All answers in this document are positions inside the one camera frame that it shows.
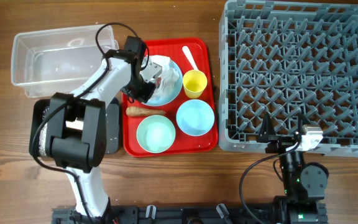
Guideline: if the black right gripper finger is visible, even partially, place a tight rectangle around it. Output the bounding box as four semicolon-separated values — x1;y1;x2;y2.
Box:
295;113;310;137
257;113;277;143

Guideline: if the red snack wrapper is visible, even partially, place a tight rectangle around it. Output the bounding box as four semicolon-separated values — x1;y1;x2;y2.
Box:
155;77;161;88

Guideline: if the brown bread stick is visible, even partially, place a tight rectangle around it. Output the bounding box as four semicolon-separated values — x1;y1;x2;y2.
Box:
126;106;166;117

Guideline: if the white napkin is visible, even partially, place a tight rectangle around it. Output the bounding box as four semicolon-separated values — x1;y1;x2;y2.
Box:
150;55;179;101

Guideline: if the mint green bowl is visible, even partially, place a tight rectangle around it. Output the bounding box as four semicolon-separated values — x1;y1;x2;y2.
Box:
136;115;176;154

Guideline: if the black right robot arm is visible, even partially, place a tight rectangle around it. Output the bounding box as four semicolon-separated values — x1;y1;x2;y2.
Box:
258;114;329;224

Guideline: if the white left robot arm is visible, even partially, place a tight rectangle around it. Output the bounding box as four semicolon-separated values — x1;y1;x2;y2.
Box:
29;36;218;223

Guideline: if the black waste tray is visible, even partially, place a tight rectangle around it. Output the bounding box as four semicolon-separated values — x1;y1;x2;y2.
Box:
29;98;121;154

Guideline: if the grey plastic dishwasher rack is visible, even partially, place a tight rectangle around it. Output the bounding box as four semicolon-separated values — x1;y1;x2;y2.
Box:
218;1;358;157

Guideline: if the clear plastic waste bin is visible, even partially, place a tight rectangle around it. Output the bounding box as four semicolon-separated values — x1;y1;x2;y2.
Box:
11;25;102;98

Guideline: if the light blue plate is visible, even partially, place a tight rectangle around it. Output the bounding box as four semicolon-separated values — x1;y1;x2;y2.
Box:
144;60;183;106

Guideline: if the red plastic tray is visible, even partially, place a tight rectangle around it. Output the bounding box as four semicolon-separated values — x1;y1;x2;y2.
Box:
122;37;218;157

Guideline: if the yellow plastic cup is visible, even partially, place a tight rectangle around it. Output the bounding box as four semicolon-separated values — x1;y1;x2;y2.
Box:
183;70;208;99

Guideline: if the white plastic spoon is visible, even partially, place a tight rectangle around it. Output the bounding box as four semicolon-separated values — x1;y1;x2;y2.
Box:
182;46;198;70

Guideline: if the light blue bowl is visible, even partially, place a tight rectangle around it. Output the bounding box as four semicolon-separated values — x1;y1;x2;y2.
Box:
176;99;215;136

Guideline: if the pile of white rice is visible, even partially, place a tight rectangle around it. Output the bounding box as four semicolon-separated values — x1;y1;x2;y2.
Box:
38;124;48;157

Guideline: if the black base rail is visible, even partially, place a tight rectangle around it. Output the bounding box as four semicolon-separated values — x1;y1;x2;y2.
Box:
51;203;328;224

